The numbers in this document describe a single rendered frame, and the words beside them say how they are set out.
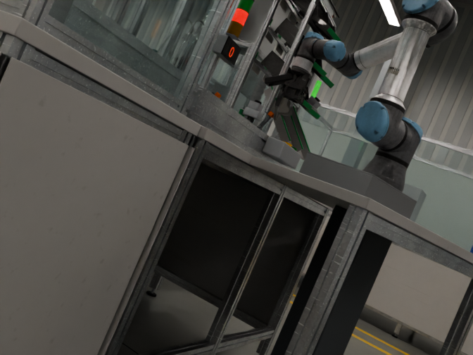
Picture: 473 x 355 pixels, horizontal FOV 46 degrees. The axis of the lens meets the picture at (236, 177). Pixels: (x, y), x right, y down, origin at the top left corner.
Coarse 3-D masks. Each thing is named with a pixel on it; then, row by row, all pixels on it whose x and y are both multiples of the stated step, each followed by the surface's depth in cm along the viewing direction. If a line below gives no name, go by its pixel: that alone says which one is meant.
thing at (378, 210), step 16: (256, 160) 168; (272, 176) 181; (288, 176) 157; (304, 176) 152; (304, 192) 201; (320, 192) 151; (336, 192) 143; (352, 192) 140; (368, 208) 136; (384, 208) 141; (400, 224) 147; (416, 224) 152; (432, 240) 160; (464, 256) 174
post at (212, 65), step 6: (234, 12) 207; (228, 24) 207; (216, 54) 206; (216, 60) 207; (210, 66) 206; (216, 66) 209; (210, 72) 207; (204, 78) 207; (210, 78) 209; (204, 84) 206
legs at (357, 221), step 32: (352, 224) 139; (384, 224) 146; (320, 256) 186; (352, 256) 140; (384, 256) 187; (448, 256) 172; (320, 288) 140; (352, 288) 180; (288, 320) 187; (320, 320) 140; (352, 320) 185; (288, 352) 140; (320, 352) 178; (448, 352) 193
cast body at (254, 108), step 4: (256, 100) 218; (248, 104) 218; (252, 104) 218; (256, 104) 217; (260, 104) 218; (248, 108) 218; (252, 108) 218; (256, 108) 217; (260, 108) 219; (244, 112) 218; (248, 112) 218; (252, 112) 217; (256, 112) 216; (260, 112) 220; (252, 116) 217; (256, 116) 216; (260, 116) 219
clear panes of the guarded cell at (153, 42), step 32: (64, 0) 94; (96, 0) 100; (128, 0) 107; (160, 0) 115; (192, 0) 124; (96, 32) 103; (128, 32) 110; (160, 32) 119; (192, 32) 129; (128, 64) 114; (160, 64) 123; (192, 64) 134
